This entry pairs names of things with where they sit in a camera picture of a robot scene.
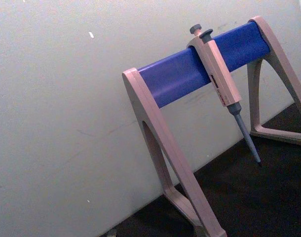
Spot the pale pipette with grey tip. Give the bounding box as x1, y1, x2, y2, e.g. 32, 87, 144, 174
186, 23, 263, 167

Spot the plain pale wall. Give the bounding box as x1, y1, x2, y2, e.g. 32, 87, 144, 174
0, 0, 301, 237

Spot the black table cloth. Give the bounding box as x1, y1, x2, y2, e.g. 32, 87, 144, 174
99, 91, 301, 237

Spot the pale stand with blue bar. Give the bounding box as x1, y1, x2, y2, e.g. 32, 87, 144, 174
121, 15, 301, 237

